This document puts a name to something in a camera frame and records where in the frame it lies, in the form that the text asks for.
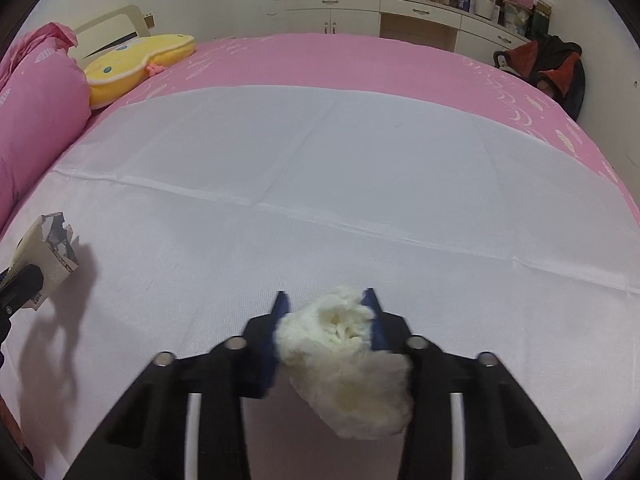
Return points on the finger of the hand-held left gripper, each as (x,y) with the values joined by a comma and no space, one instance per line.
(20,285)

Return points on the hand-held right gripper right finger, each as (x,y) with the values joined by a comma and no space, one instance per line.
(376,322)

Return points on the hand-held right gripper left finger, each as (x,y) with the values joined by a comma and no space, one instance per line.
(278,345)

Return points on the brown white cookie wrapper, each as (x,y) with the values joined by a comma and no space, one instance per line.
(52,250)

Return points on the white tissue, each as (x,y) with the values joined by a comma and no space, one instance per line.
(350,385)

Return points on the pink rolled quilt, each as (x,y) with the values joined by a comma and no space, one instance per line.
(35,110)

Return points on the yellow plush pillow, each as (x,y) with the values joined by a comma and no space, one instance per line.
(130,65)

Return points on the pink bed sheet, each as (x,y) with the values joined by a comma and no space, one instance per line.
(350,65)

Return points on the cream bed headboard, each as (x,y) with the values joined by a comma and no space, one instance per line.
(107,20)

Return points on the dark red clothing pile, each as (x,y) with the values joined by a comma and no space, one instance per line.
(550,70)

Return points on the wall socket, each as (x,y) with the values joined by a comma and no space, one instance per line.
(148,20)

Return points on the cream wall cabinet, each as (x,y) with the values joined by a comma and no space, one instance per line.
(350,12)

